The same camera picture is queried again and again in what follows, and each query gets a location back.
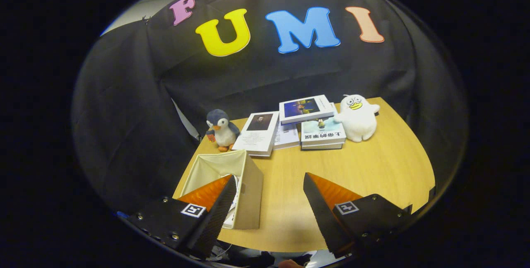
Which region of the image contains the white duck plush toy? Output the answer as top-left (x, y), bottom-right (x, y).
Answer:
top-left (333, 94), bottom-right (381, 143)

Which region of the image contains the plain white book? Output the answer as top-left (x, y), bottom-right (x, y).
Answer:
top-left (273, 122), bottom-right (301, 150)

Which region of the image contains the white book with portrait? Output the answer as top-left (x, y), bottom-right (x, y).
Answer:
top-left (231, 111), bottom-right (280, 157)

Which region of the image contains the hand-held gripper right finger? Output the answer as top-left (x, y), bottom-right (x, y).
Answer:
top-left (303, 172), bottom-right (414, 260)

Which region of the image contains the white striped canvas shoe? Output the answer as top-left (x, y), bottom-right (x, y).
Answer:
top-left (224, 176), bottom-right (241, 229)

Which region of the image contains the book with pale blue cover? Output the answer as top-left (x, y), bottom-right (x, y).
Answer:
top-left (301, 116), bottom-right (347, 151)

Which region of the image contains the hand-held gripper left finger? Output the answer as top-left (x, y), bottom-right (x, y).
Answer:
top-left (126, 174), bottom-right (237, 259)

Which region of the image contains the grey penguin plush toy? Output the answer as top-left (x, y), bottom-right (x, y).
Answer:
top-left (206, 109), bottom-right (241, 152)

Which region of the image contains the book with dark blue picture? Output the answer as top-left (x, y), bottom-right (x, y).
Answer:
top-left (279, 94), bottom-right (335, 126)

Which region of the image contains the beige fabric storage box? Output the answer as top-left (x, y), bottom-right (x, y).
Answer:
top-left (178, 150), bottom-right (264, 230)

